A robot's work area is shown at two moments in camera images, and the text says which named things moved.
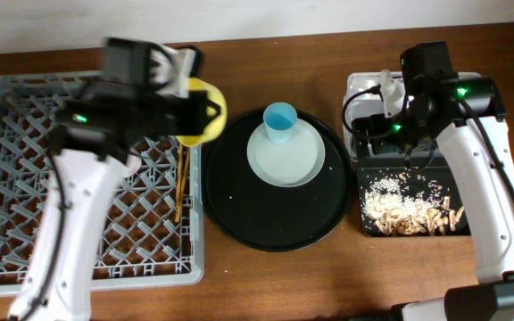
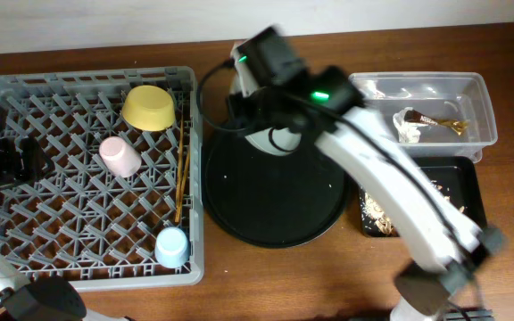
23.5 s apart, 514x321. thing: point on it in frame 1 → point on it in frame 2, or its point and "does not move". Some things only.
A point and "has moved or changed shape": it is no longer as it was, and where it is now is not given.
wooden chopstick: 185,176 does not move
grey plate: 286,164 has moved or changed shape
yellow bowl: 216,127 has moved or changed shape
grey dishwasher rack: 140,244 does not move
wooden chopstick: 178,193 does not move
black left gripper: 198,112 → 20,159
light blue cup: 280,119 has moved or changed shape
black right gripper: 370,135 → 243,112
